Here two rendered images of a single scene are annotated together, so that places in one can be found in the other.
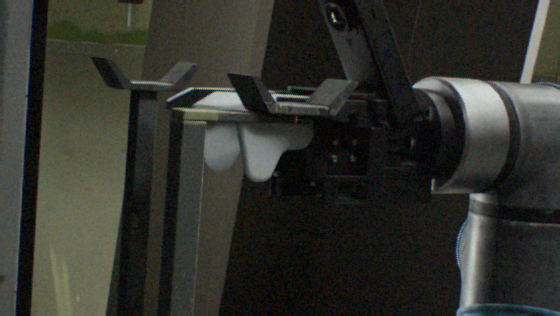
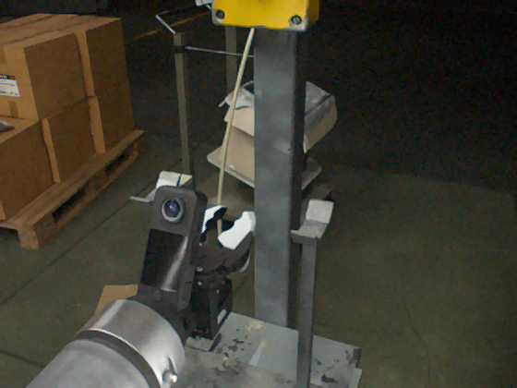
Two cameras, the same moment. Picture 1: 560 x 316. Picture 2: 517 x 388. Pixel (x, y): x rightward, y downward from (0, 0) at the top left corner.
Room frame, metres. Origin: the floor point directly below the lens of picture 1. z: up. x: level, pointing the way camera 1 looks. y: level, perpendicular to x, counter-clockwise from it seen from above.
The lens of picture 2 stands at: (1.25, -0.22, 1.41)
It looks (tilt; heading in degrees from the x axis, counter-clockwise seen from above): 28 degrees down; 145
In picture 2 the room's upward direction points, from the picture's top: straight up
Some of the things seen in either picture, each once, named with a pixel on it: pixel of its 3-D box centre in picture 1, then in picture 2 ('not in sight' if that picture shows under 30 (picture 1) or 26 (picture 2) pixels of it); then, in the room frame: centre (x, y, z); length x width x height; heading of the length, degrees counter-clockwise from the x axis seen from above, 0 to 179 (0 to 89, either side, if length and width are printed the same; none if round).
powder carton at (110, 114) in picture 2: not in sight; (96, 112); (-1.79, 0.69, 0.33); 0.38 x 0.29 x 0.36; 130
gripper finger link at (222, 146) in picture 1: (219, 130); (242, 247); (0.84, 0.04, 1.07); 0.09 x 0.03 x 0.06; 116
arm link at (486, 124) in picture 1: (443, 135); (134, 353); (0.93, -0.13, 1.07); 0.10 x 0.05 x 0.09; 33
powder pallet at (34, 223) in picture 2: not in sight; (40, 173); (-1.68, 0.28, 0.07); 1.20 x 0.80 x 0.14; 130
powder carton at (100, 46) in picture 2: not in sight; (86, 54); (-1.77, 0.68, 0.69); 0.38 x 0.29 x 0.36; 129
